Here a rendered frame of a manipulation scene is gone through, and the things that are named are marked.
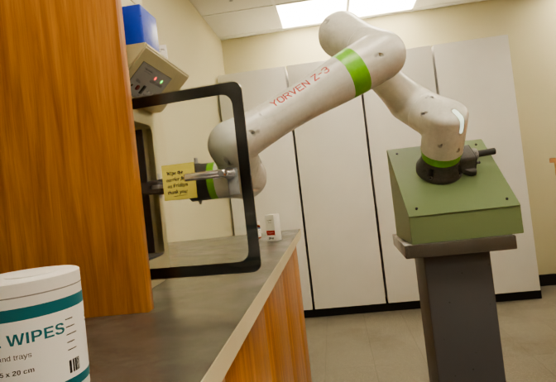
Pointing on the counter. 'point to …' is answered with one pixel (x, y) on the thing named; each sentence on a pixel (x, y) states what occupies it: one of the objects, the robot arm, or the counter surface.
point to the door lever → (210, 174)
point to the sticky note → (175, 190)
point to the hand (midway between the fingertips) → (112, 193)
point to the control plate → (142, 77)
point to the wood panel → (70, 135)
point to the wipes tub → (43, 326)
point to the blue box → (140, 26)
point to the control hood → (143, 52)
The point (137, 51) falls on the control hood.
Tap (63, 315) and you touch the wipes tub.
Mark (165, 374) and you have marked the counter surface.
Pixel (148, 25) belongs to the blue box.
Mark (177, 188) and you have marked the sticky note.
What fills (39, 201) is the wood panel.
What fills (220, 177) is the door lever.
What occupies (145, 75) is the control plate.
